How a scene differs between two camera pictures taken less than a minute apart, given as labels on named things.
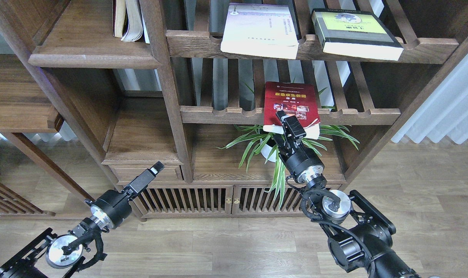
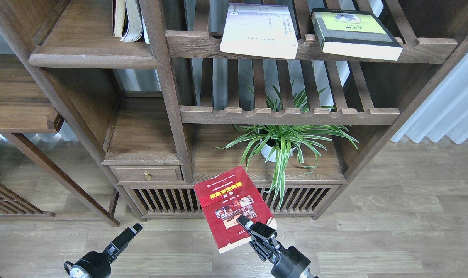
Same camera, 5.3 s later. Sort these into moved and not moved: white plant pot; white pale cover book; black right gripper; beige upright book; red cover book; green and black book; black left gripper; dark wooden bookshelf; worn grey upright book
Moved: black left gripper; red cover book; black right gripper
Not moved: white pale cover book; white plant pot; green and black book; worn grey upright book; beige upright book; dark wooden bookshelf
